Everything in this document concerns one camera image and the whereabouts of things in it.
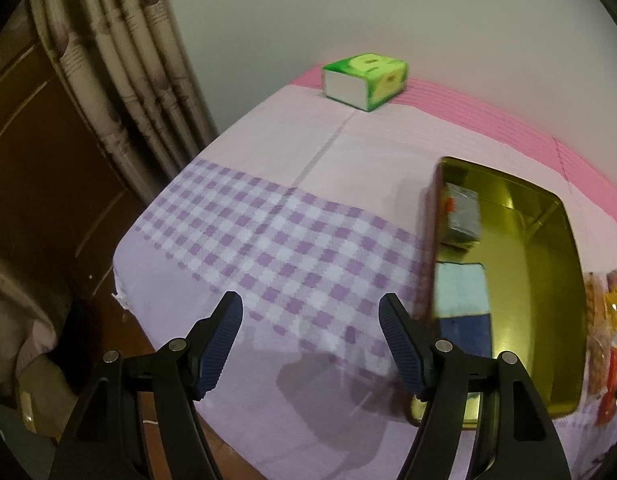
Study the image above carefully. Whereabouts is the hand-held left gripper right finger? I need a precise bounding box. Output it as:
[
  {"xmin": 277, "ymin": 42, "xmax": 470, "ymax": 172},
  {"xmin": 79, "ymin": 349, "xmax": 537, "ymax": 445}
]
[{"xmin": 379, "ymin": 292, "xmax": 572, "ymax": 480}]

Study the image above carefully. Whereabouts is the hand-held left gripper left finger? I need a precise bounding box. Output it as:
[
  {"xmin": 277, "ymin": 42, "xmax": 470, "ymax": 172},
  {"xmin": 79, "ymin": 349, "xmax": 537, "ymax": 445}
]
[{"xmin": 48, "ymin": 291, "xmax": 244, "ymax": 480}]

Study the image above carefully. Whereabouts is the gold metal tin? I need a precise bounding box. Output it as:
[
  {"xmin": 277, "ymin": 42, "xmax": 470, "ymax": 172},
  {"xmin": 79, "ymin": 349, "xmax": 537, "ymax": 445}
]
[{"xmin": 407, "ymin": 156, "xmax": 588, "ymax": 431}]

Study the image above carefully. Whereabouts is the clear packet of brown snacks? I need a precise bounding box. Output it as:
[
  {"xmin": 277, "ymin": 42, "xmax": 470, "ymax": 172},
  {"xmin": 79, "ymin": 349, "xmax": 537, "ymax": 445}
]
[{"xmin": 586, "ymin": 272, "xmax": 614, "ymax": 396}]

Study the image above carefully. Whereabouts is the red snack packet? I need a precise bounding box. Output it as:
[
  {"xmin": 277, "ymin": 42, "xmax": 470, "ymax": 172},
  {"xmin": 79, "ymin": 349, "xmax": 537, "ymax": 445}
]
[{"xmin": 596, "ymin": 345, "xmax": 617, "ymax": 427}]

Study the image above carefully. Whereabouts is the light blue snack packet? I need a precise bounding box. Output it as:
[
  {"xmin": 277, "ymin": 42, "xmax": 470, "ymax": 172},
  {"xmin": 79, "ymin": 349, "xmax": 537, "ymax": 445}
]
[{"xmin": 433, "ymin": 262, "xmax": 494, "ymax": 361}]

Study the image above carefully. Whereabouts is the purple checked tablecloth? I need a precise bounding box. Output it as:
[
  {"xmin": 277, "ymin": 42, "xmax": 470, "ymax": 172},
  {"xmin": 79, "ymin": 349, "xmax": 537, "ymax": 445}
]
[{"xmin": 112, "ymin": 82, "xmax": 617, "ymax": 480}]

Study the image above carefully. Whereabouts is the grey snack packet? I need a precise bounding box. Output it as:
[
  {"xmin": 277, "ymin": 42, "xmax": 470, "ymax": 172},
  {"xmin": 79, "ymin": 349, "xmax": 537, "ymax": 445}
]
[{"xmin": 441, "ymin": 183, "xmax": 482, "ymax": 248}]

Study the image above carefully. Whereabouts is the beige cloth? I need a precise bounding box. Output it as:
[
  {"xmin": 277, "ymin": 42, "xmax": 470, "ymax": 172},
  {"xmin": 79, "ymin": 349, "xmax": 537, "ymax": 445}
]
[{"xmin": 0, "ymin": 240, "xmax": 79, "ymax": 436}]

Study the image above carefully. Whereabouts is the pink mat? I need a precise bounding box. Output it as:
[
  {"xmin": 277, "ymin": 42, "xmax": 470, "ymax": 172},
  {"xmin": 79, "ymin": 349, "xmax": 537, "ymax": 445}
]
[{"xmin": 291, "ymin": 64, "xmax": 617, "ymax": 233}]

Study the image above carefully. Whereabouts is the brown wooden door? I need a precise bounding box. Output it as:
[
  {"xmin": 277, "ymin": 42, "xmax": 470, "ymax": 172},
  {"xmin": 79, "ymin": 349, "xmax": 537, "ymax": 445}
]
[{"xmin": 0, "ymin": 45, "xmax": 156, "ymax": 311}]

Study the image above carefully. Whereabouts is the green tissue pack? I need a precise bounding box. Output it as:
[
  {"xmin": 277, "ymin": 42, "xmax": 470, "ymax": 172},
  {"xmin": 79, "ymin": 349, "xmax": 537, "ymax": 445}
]
[{"xmin": 322, "ymin": 53, "xmax": 408, "ymax": 112}]

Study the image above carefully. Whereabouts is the beige patterned curtain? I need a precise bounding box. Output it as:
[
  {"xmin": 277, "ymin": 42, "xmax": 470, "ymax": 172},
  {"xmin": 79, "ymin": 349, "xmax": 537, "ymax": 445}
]
[{"xmin": 31, "ymin": 0, "xmax": 219, "ymax": 201}]

